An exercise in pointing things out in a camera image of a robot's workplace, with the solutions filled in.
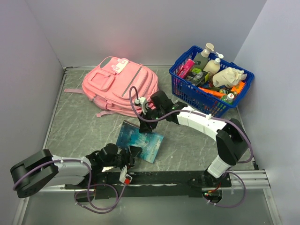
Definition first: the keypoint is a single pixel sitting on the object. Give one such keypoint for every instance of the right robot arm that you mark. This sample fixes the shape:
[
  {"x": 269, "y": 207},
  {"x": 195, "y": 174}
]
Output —
[{"x": 231, "y": 140}]

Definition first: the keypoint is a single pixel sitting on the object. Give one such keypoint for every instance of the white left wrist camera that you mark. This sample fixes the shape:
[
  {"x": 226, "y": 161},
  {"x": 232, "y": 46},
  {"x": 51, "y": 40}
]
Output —
[{"x": 125, "y": 178}]

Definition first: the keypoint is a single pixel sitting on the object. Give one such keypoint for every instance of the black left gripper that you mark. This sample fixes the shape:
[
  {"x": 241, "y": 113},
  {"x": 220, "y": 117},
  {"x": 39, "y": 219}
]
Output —
[{"x": 129, "y": 158}]

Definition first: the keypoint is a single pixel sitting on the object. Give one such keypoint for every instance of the green bottle red cap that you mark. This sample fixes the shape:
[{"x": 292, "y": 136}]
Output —
[{"x": 228, "y": 98}]

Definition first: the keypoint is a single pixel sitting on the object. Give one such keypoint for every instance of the pink box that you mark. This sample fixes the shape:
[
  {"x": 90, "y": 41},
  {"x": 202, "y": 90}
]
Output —
[{"x": 186, "y": 68}]

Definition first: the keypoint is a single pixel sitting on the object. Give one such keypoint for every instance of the cream pump bottle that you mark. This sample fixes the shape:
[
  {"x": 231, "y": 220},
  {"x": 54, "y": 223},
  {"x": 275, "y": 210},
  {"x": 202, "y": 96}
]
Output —
[{"x": 213, "y": 66}]

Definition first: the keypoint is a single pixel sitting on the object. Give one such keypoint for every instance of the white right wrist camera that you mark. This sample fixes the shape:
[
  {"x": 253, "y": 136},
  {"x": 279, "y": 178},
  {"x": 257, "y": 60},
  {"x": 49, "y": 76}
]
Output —
[{"x": 142, "y": 102}]

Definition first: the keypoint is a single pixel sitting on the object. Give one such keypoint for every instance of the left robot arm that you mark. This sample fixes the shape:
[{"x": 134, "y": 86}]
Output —
[{"x": 43, "y": 169}]

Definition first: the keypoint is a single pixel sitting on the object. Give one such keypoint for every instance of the pink school backpack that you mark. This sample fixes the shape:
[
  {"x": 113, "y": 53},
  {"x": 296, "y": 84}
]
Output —
[{"x": 108, "y": 85}]

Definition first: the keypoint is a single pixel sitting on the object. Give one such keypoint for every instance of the orange snack pack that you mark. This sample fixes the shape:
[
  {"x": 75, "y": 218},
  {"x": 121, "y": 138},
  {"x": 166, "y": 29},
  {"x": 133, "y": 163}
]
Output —
[{"x": 238, "y": 88}]

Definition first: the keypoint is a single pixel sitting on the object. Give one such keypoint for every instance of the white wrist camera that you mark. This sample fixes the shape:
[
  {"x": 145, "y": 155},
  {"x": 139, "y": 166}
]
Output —
[
  {"x": 125, "y": 178},
  {"x": 142, "y": 102}
]

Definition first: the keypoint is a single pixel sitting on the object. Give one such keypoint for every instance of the blue plastic basket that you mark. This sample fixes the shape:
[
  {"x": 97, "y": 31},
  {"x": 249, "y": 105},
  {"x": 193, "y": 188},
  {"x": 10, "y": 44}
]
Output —
[{"x": 200, "y": 100}]

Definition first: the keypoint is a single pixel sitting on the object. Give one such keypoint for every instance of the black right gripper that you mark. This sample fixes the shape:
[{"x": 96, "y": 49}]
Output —
[{"x": 145, "y": 126}]

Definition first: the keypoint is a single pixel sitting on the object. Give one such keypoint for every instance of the beige cloth bag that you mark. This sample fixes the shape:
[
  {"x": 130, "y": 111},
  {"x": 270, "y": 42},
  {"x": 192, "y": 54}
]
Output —
[{"x": 229, "y": 77}]

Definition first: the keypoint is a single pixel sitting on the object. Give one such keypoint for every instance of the teal hardcover book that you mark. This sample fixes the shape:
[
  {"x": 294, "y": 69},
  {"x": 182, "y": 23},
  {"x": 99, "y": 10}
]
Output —
[{"x": 149, "y": 142}]

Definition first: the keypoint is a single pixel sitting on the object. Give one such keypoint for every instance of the black green box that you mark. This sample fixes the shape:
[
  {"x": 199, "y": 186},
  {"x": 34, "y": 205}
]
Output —
[{"x": 197, "y": 77}]

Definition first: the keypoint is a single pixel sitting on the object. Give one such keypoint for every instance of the grey pump bottle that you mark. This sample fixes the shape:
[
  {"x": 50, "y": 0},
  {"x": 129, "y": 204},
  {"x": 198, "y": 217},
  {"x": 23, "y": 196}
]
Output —
[{"x": 201, "y": 59}]

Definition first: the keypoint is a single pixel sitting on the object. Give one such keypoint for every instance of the orange packet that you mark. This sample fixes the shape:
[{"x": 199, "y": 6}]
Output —
[{"x": 214, "y": 93}]

